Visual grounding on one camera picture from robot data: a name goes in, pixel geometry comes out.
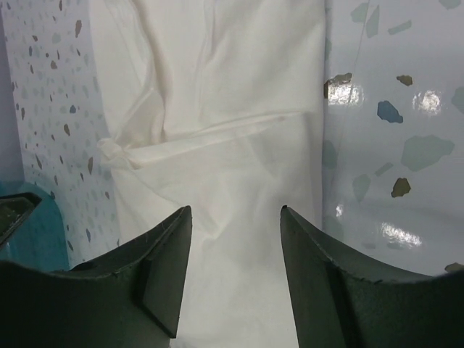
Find white printed t shirt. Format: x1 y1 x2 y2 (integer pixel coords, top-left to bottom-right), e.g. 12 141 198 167
89 1 326 347

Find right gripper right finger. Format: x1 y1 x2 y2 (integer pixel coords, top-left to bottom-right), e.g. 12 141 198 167
280 207 463 347

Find teal transparent plastic bin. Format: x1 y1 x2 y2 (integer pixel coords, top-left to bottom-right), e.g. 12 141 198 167
1 181 70 272

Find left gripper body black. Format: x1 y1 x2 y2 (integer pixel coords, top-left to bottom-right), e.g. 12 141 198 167
0 192 42 247

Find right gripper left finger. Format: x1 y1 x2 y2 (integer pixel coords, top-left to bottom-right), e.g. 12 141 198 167
1 206 192 347

